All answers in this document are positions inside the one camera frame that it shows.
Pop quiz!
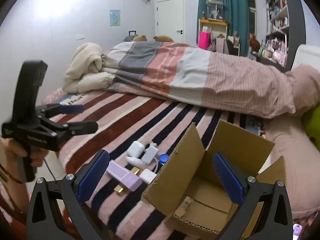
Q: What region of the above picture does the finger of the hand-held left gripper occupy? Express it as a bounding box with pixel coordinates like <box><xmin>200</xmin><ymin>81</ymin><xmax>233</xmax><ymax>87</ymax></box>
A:
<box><xmin>37</xmin><ymin>116</ymin><xmax>98</xmax><ymax>143</ymax></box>
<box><xmin>35</xmin><ymin>104</ymin><xmax>85</xmax><ymax>120</ymax></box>

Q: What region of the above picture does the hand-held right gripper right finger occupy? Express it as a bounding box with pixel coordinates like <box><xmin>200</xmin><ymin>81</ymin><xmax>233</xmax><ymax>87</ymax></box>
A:
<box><xmin>212</xmin><ymin>152</ymin><xmax>293</xmax><ymax>240</ymax></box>

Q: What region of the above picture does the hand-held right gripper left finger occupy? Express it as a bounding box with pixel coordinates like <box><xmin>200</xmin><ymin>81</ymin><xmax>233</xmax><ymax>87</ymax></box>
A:
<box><xmin>26</xmin><ymin>149</ymin><xmax>110</xmax><ymax>240</ymax></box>

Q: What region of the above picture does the brown cardboard box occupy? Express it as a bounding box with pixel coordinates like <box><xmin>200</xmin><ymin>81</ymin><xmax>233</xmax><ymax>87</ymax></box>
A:
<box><xmin>141</xmin><ymin>120</ymin><xmax>287</xmax><ymax>240</ymax></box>

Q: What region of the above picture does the purple rectangular box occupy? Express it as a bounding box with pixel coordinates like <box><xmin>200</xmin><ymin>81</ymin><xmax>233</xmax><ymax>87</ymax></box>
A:
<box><xmin>105</xmin><ymin>160</ymin><xmax>143</xmax><ymax>192</ymax></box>

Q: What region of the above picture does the golden hair clip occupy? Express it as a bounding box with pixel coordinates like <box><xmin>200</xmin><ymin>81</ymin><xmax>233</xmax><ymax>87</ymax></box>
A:
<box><xmin>114</xmin><ymin>167</ymin><xmax>141</xmax><ymax>196</ymax></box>

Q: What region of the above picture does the white small bottle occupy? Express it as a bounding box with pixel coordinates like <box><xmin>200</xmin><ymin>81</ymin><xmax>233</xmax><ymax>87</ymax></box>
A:
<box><xmin>126</xmin><ymin>156</ymin><xmax>148</xmax><ymax>169</ymax></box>

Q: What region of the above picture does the white earbuds case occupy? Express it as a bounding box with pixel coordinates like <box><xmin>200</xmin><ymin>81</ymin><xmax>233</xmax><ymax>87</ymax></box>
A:
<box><xmin>127</xmin><ymin>141</ymin><xmax>147</xmax><ymax>155</ymax></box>

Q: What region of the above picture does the white adapter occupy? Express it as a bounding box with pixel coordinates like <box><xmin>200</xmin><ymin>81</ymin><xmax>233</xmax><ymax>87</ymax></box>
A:
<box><xmin>139</xmin><ymin>169</ymin><xmax>158</xmax><ymax>184</ymax></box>

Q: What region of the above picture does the white charger with cable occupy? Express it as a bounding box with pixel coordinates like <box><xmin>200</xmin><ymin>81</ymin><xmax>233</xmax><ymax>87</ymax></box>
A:
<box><xmin>145</xmin><ymin>141</ymin><xmax>164</xmax><ymax>174</ymax></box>

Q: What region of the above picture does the person's left forearm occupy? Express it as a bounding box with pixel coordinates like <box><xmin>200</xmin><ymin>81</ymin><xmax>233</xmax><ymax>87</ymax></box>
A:
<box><xmin>0</xmin><ymin>179</ymin><xmax>29</xmax><ymax>228</ymax></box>

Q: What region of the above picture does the person's left hand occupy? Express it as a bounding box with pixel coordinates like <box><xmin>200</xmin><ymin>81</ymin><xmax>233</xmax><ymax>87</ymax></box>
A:
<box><xmin>5</xmin><ymin>141</ymin><xmax>44</xmax><ymax>184</ymax></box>

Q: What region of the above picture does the striped fleece blanket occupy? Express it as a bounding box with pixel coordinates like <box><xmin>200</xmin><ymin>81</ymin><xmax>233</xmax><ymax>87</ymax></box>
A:
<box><xmin>41</xmin><ymin>87</ymin><xmax>265</xmax><ymax>240</ymax></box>

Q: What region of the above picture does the cream blanket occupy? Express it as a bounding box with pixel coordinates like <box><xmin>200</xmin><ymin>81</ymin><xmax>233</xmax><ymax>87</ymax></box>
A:
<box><xmin>62</xmin><ymin>42</ymin><xmax>118</xmax><ymax>93</ymax></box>

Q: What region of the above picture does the pink ribbed pillow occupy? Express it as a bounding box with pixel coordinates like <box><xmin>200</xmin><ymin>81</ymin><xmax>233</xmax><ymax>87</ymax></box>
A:
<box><xmin>265</xmin><ymin>114</ymin><xmax>320</xmax><ymax>220</ymax></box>
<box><xmin>285</xmin><ymin>64</ymin><xmax>320</xmax><ymax>117</ymax></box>

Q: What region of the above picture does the purple small case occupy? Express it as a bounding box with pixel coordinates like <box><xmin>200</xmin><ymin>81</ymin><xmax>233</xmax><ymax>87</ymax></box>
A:
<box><xmin>292</xmin><ymin>224</ymin><xmax>303</xmax><ymax>238</ymax></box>

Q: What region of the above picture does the dark suitcase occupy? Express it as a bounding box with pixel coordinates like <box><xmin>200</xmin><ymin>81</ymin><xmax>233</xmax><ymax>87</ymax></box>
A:
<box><xmin>123</xmin><ymin>31</ymin><xmax>137</xmax><ymax>43</ymax></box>

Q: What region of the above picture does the green pillow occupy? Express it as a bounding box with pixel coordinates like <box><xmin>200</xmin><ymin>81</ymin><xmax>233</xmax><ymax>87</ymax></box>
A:
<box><xmin>301</xmin><ymin>105</ymin><xmax>320</xmax><ymax>153</ymax></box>

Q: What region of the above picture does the pink grey striped duvet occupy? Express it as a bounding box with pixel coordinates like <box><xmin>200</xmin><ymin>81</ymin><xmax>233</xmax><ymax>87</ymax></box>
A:
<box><xmin>101</xmin><ymin>41</ymin><xmax>297</xmax><ymax>119</ymax></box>

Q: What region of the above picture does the white door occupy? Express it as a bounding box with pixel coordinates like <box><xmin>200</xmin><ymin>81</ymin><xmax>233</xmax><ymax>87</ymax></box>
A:
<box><xmin>156</xmin><ymin>0</ymin><xmax>185</xmax><ymax>43</ymax></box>

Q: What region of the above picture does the pale pink paper bag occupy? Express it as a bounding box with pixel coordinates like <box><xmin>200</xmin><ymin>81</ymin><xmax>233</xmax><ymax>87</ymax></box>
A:
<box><xmin>216</xmin><ymin>38</ymin><xmax>227</xmax><ymax>53</ymax></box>

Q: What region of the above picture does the reddish brown plush toy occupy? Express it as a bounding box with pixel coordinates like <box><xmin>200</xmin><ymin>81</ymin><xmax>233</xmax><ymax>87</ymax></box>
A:
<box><xmin>249</xmin><ymin>33</ymin><xmax>261</xmax><ymax>53</ymax></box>

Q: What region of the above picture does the bright pink bag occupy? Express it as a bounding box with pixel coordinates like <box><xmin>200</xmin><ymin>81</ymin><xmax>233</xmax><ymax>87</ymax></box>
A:
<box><xmin>199</xmin><ymin>31</ymin><xmax>211</xmax><ymax>50</ymax></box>

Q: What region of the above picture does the white headboard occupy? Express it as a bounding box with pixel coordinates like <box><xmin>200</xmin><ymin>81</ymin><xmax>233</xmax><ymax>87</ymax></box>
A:
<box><xmin>291</xmin><ymin>44</ymin><xmax>320</xmax><ymax>72</ymax></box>

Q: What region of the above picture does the yellow white shelf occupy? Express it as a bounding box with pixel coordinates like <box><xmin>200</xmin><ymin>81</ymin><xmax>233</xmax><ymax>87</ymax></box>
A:
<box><xmin>199</xmin><ymin>19</ymin><xmax>228</xmax><ymax>45</ymax></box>

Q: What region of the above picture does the dark bookshelf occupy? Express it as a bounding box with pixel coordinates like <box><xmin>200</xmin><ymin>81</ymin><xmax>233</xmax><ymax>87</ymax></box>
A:
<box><xmin>260</xmin><ymin>0</ymin><xmax>307</xmax><ymax>68</ymax></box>

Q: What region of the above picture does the teal curtain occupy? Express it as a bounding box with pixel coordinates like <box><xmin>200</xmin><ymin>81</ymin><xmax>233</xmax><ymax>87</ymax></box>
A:
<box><xmin>197</xmin><ymin>0</ymin><xmax>249</xmax><ymax>50</ymax></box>

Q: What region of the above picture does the glass display case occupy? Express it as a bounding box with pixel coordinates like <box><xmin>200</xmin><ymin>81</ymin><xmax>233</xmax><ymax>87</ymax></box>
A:
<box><xmin>205</xmin><ymin>0</ymin><xmax>224</xmax><ymax>22</ymax></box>

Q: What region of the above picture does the window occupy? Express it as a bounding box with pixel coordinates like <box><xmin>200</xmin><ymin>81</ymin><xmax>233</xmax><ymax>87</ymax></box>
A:
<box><xmin>246</xmin><ymin>0</ymin><xmax>258</xmax><ymax>34</ymax></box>

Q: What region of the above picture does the black cable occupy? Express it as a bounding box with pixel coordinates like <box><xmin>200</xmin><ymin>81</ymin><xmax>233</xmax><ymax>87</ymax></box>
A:
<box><xmin>43</xmin><ymin>158</ymin><xmax>62</xmax><ymax>179</ymax></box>

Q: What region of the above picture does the dark wrist bracelet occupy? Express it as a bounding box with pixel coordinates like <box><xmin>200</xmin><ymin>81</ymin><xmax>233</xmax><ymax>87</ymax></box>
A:
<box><xmin>0</xmin><ymin>164</ymin><xmax>24</xmax><ymax>185</ymax></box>

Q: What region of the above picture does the blue wall poster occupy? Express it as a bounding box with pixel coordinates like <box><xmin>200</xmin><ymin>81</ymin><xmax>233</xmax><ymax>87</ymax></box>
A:
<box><xmin>110</xmin><ymin>9</ymin><xmax>121</xmax><ymax>26</ymax></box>

